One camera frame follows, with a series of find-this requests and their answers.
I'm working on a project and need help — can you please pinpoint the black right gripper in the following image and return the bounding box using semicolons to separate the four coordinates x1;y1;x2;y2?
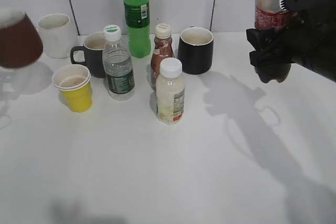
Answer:
246;8;335;82

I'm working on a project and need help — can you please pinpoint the cola bottle red label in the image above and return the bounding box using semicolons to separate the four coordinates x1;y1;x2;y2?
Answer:
254;0;301;84

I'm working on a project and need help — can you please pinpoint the red cup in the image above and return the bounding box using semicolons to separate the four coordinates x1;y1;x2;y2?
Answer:
1;7;43;69

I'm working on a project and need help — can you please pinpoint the yellow paper cup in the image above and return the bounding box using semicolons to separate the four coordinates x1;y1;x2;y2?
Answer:
52;64;92;112

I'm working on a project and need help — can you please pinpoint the brown coffee drink bottle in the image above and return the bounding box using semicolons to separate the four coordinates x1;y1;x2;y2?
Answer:
150;23;174;90

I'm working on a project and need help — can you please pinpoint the white milky drink bottle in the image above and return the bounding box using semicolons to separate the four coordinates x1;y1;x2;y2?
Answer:
155;58;185;125

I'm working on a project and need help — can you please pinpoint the green soda bottle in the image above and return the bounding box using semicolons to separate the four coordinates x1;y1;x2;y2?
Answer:
123;0;151;59

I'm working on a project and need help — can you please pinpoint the clear water bottle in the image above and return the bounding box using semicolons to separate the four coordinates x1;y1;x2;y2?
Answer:
102;25;135;101

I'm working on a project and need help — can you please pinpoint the white mug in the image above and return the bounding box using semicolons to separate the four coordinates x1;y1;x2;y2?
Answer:
37;13;78;59

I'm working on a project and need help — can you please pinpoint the black mug without visible handle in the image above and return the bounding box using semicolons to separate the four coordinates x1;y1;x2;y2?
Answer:
177;27;214;75

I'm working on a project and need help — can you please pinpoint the black mug with handle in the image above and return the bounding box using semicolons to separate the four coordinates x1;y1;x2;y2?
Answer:
70;31;106;79

